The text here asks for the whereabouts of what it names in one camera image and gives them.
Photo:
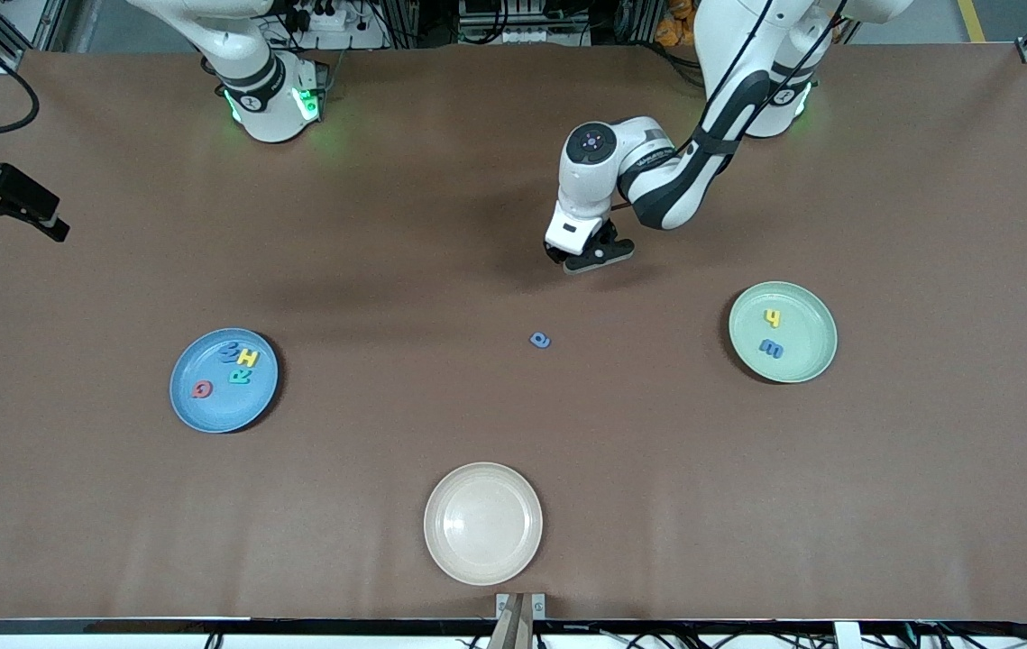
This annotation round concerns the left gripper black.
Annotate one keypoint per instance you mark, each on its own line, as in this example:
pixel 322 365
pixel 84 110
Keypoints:
pixel 554 254

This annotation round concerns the blue foam lowercase a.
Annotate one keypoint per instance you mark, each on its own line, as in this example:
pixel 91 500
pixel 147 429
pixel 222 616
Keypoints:
pixel 545 342

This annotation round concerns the yellow foam lowercase h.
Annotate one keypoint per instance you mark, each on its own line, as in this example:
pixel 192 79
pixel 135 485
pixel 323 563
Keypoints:
pixel 774 319

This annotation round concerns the blue foam lowercase m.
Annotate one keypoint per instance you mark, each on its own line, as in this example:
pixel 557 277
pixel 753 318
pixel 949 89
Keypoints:
pixel 771 349

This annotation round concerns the red foam letter Q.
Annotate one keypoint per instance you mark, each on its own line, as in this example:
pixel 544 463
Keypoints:
pixel 196 390

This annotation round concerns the blue foam uppercase W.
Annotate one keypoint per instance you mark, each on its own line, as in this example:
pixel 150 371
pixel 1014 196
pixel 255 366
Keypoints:
pixel 226 353

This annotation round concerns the yellow foam uppercase H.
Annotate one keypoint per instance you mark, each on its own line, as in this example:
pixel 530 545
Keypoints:
pixel 249 358

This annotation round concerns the green foam letter R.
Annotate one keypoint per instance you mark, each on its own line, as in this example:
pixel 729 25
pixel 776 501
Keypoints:
pixel 238 377

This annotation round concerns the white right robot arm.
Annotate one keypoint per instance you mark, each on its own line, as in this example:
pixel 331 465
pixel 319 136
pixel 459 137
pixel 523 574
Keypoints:
pixel 270 108

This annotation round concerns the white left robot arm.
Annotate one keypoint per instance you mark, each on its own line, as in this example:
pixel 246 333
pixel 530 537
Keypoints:
pixel 657 171

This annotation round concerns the green plate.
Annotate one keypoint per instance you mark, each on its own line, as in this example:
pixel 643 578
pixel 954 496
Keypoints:
pixel 806 333

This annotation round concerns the beige plate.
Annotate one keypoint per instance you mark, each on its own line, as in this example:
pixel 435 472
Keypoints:
pixel 483 525

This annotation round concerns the blue plate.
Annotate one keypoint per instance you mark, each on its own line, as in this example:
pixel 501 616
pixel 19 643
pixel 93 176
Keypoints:
pixel 224 415

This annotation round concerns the brown table mat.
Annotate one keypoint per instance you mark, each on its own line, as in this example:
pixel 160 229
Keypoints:
pixel 387 225

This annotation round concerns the white power strip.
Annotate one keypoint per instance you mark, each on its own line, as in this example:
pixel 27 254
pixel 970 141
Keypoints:
pixel 324 16
pixel 545 36

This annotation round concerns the orange mesh bag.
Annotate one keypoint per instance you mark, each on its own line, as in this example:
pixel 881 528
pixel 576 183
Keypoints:
pixel 671 27

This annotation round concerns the small metal bracket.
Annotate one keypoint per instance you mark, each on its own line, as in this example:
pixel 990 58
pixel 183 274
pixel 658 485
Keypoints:
pixel 538 606

